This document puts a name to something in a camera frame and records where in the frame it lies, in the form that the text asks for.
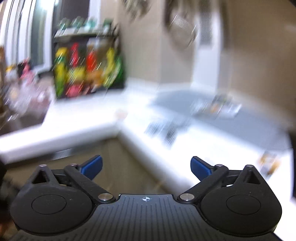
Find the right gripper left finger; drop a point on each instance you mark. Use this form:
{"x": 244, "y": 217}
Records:
{"x": 81, "y": 177}

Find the hanging kitchen utensils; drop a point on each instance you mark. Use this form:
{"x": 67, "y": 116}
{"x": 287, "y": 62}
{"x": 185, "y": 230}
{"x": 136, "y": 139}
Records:
{"x": 137, "y": 8}

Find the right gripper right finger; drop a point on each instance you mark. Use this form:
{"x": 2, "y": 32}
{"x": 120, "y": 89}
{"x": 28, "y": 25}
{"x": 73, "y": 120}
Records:
{"x": 210, "y": 178}

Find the grey counter mat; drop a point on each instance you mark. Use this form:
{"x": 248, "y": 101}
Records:
{"x": 248, "y": 126}

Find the clear drink pouch red print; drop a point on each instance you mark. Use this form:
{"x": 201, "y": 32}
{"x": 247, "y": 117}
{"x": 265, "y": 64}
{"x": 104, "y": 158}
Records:
{"x": 221, "y": 106}

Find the leaf-patterned white sheet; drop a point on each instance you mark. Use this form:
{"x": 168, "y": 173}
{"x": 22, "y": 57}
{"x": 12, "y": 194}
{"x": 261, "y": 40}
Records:
{"x": 166, "y": 130}

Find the grey wall vent left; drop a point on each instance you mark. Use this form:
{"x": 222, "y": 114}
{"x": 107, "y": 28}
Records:
{"x": 205, "y": 23}

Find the black spice rack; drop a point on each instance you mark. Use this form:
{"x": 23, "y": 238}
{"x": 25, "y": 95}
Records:
{"x": 87, "y": 61}

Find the hanging metal strainer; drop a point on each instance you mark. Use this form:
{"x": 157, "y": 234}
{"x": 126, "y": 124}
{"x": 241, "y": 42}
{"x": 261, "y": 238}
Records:
{"x": 180, "y": 27}

